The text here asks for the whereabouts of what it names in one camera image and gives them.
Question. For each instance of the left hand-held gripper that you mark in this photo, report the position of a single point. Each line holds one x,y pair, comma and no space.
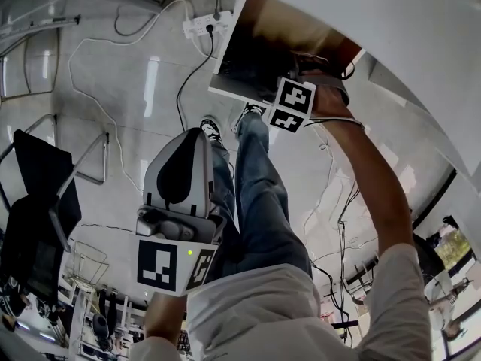
158,265

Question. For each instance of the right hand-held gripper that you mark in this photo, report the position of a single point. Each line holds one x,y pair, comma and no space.
295,96

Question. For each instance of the black cloth item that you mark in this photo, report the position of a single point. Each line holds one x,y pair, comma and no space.
255,73

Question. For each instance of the white wooden drawer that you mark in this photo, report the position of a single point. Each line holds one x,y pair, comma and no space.
270,17

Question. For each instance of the person's right forearm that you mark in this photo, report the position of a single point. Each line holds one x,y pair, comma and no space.
376,186

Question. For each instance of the person's left forearm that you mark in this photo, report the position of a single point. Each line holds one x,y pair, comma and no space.
163,320

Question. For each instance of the white desk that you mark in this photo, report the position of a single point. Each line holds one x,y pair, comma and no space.
376,13

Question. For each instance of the person's left jeans leg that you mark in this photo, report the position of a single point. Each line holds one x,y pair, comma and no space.
223,171

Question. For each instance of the person's jeans leg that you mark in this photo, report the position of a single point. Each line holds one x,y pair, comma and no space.
263,201
223,171

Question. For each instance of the person's left shoe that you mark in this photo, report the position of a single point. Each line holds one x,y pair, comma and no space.
210,128

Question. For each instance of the person's shoe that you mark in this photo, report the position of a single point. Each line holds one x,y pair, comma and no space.
250,109
210,128

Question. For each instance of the person's right shoe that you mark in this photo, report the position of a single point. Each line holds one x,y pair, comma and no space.
250,109

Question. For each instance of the person's right jeans leg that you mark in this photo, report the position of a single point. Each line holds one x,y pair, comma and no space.
263,201

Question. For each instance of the white power strip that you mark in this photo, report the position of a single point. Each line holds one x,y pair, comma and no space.
195,26

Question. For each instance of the black office chair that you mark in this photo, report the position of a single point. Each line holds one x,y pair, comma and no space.
45,175

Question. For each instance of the person's white shirt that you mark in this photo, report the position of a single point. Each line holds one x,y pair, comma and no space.
263,314

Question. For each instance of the white metal shelf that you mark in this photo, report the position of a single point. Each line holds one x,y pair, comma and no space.
56,20

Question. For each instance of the camera equipment pile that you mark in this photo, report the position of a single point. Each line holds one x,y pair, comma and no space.
99,322

